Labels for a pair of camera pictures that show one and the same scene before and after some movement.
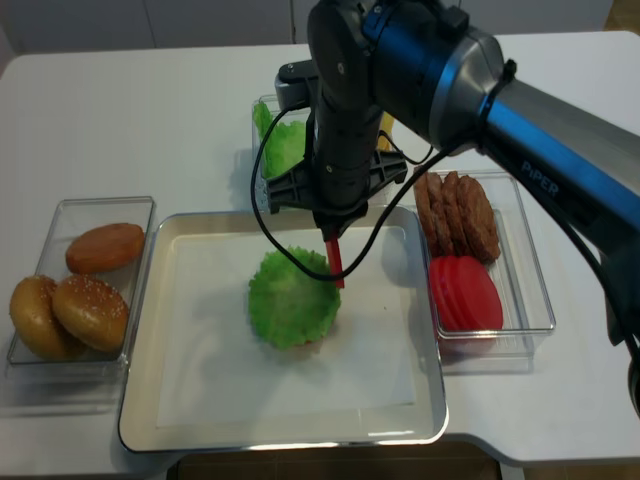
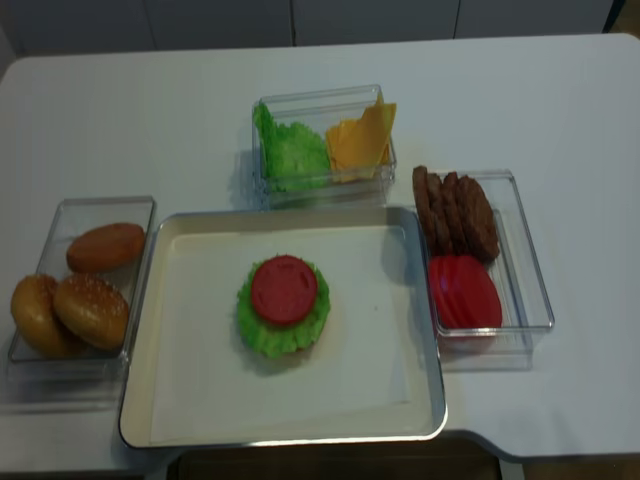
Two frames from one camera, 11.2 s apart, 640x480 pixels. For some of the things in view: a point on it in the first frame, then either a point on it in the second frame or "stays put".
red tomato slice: x=334 y=259 → x=283 y=288
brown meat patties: x=457 y=216 stays put
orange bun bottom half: x=105 y=247 stays put
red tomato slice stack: x=466 y=294 stays put
